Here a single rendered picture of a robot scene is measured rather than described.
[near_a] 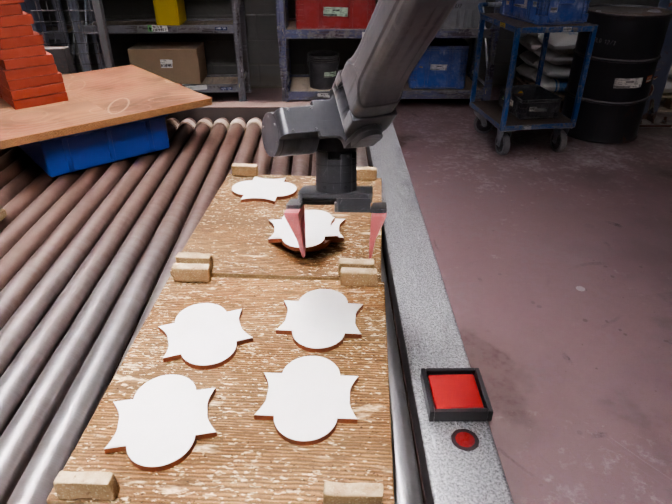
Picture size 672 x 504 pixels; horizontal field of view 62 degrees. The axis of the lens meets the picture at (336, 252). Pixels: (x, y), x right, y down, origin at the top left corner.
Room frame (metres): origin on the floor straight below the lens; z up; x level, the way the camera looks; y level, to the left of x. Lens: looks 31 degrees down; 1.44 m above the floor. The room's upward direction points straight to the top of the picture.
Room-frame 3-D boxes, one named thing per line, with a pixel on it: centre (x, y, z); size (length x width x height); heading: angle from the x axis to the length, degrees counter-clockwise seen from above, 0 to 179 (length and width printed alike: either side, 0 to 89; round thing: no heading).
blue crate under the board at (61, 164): (1.40, 0.64, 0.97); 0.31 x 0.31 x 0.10; 41
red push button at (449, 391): (0.51, -0.15, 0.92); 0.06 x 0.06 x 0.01; 1
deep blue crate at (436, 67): (5.15, -0.90, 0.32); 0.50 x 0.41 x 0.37; 88
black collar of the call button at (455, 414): (0.51, -0.15, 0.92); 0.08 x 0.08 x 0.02; 1
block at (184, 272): (0.75, 0.23, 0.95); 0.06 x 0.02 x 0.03; 87
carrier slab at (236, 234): (0.97, 0.09, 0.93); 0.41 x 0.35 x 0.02; 176
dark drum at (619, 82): (4.24, -2.05, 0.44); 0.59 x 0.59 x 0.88
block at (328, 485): (0.34, -0.02, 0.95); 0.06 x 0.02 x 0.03; 87
